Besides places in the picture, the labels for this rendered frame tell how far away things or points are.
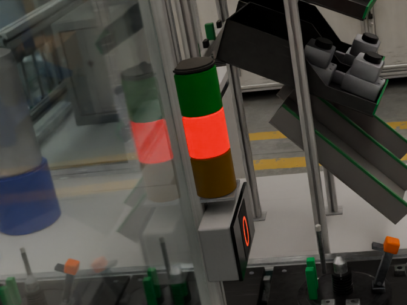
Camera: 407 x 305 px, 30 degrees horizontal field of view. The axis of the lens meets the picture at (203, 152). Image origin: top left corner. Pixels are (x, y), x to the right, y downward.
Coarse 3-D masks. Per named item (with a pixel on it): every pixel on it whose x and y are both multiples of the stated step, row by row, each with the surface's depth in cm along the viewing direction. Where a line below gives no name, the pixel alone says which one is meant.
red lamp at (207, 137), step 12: (192, 120) 84; (204, 120) 84; (216, 120) 85; (192, 132) 85; (204, 132) 84; (216, 132) 85; (192, 144) 86; (204, 144) 85; (216, 144) 85; (228, 144) 87; (192, 156) 86; (204, 156) 86
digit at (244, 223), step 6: (240, 210) 89; (246, 210) 93; (240, 216) 89; (246, 216) 92; (240, 222) 89; (246, 222) 92; (246, 228) 92; (246, 234) 91; (246, 240) 91; (246, 246) 90; (246, 252) 90
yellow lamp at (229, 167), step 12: (216, 156) 86; (228, 156) 87; (192, 168) 87; (204, 168) 86; (216, 168) 86; (228, 168) 87; (204, 180) 87; (216, 180) 87; (228, 180) 87; (204, 192) 87; (216, 192) 87; (228, 192) 88
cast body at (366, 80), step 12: (360, 60) 127; (372, 60) 126; (336, 72) 131; (348, 72) 129; (360, 72) 127; (372, 72) 126; (348, 84) 129; (360, 84) 128; (372, 84) 127; (372, 96) 128
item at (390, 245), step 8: (392, 240) 109; (376, 248) 109; (384, 248) 109; (392, 248) 109; (384, 256) 110; (392, 256) 109; (384, 264) 110; (384, 272) 111; (376, 280) 111; (384, 280) 111
